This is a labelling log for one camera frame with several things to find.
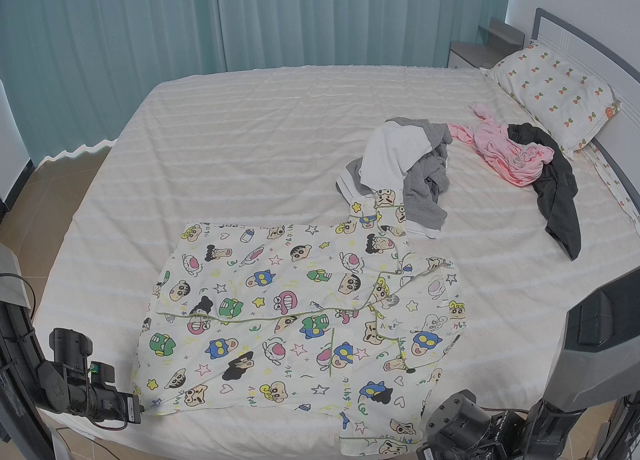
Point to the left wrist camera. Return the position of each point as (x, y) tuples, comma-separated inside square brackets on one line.
[(101, 374)]

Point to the grey and white garment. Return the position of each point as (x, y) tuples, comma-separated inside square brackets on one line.
[(395, 153)]

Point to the white printed pillow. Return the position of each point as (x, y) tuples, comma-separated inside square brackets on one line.
[(555, 93)]

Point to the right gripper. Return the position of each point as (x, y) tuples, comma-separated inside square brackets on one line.
[(450, 453)]

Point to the pink garment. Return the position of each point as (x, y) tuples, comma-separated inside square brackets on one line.
[(505, 153)]

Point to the white printed pyjama top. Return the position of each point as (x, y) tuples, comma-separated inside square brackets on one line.
[(300, 323)]

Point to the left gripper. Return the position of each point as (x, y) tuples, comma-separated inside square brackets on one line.
[(120, 405)]

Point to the bed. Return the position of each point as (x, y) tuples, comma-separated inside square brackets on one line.
[(250, 138)]

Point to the black garment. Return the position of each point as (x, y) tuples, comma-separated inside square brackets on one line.
[(560, 198)]

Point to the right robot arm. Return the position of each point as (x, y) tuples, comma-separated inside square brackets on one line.
[(575, 348)]

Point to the blue-green curtain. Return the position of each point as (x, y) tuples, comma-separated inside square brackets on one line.
[(250, 8)]

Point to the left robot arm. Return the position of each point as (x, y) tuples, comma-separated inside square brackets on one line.
[(55, 383)]

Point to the grey bedside table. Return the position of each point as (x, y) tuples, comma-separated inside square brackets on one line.
[(475, 50)]

